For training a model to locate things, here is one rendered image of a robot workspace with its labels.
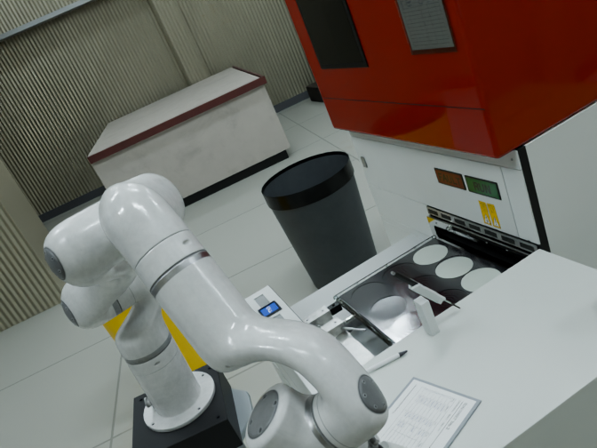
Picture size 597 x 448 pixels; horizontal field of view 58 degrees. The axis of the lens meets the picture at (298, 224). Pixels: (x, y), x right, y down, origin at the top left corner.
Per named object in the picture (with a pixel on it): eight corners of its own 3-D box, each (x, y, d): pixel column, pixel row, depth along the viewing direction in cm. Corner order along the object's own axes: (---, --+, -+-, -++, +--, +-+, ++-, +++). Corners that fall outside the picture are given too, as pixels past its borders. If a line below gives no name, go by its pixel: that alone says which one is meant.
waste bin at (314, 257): (363, 237, 380) (327, 146, 353) (403, 264, 329) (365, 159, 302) (294, 276, 371) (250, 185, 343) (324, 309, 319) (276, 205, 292)
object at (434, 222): (439, 239, 171) (430, 213, 167) (548, 287, 131) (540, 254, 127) (434, 242, 170) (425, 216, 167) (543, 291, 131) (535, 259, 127)
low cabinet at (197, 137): (258, 123, 864) (233, 66, 827) (298, 155, 621) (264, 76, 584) (139, 179, 846) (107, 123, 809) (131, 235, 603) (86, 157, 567)
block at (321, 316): (328, 313, 152) (324, 305, 151) (333, 317, 149) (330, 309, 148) (304, 328, 151) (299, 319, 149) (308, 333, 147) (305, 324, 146)
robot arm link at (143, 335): (116, 353, 131) (67, 273, 121) (180, 308, 139) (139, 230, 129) (135, 372, 121) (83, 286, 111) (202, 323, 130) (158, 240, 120)
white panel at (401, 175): (386, 217, 205) (351, 120, 189) (561, 292, 132) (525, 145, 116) (380, 220, 204) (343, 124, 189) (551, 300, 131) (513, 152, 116)
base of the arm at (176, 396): (139, 442, 129) (101, 386, 121) (151, 388, 146) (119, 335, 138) (213, 417, 127) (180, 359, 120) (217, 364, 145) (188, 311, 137)
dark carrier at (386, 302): (434, 239, 162) (433, 237, 162) (520, 276, 131) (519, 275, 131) (339, 298, 154) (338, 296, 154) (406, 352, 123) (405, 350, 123)
